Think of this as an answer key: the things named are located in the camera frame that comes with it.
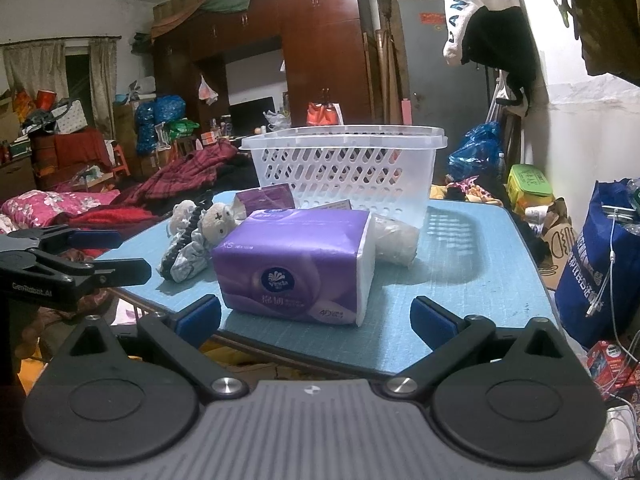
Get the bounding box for olive brown hanging garment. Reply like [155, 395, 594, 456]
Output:
[574, 0, 640, 82]

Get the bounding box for white plastic basket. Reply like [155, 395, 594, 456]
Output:
[239, 123, 448, 228]

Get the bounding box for dark wooden wardrobe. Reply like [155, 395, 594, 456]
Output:
[150, 0, 382, 161]

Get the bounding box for small purple box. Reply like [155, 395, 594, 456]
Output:
[234, 183, 297, 222]

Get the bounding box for grey door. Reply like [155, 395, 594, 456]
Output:
[384, 0, 495, 132]

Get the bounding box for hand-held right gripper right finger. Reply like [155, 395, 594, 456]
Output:
[385, 296, 586, 401]

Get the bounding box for brown paper bag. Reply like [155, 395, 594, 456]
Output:
[537, 197, 577, 292]

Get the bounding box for grey plush toy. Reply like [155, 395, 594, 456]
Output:
[159, 199, 249, 282]

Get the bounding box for red carton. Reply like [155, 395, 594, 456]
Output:
[586, 339, 640, 393]

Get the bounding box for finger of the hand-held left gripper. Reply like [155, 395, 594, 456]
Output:
[37, 251, 152, 287]
[0, 225, 123, 254]

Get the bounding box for red cloth-covered chest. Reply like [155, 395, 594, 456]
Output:
[29, 127, 115, 177]

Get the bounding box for blue plastic bag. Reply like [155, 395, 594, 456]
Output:
[447, 122, 507, 177]

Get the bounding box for pink floral quilt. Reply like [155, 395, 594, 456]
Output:
[0, 189, 122, 235]

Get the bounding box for red plaid blanket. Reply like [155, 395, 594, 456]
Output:
[119, 139, 242, 207]

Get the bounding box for purple tissue pack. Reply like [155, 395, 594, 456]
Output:
[211, 208, 376, 328]

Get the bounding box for beige curtain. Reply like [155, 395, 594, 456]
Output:
[88, 37, 119, 131]
[2, 40, 67, 133]

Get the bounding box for red and white hanging bag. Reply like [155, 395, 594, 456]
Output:
[305, 101, 345, 127]

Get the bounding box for white and pink plastic bag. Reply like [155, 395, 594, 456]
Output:
[198, 75, 220, 106]

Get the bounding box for grey plastic-wrapped packet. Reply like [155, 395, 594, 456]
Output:
[369, 214, 420, 267]

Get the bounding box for blue shopping bag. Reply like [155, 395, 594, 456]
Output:
[554, 179, 640, 350]

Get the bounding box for green lidded box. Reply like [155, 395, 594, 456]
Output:
[506, 163, 554, 212]

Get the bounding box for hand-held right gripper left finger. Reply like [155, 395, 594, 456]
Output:
[52, 294, 251, 403]

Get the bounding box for blue patterned plastic bags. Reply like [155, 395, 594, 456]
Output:
[134, 95, 188, 157]

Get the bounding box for white cable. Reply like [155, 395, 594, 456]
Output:
[582, 207, 640, 366]

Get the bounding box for white printed hanging bag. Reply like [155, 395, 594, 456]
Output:
[442, 0, 526, 67]

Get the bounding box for black monitor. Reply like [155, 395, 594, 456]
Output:
[228, 96, 277, 137]

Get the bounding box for black hanging garment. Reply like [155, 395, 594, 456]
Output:
[460, 2, 540, 117]

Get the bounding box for yellow patterned blanket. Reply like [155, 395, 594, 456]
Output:
[429, 176, 503, 207]

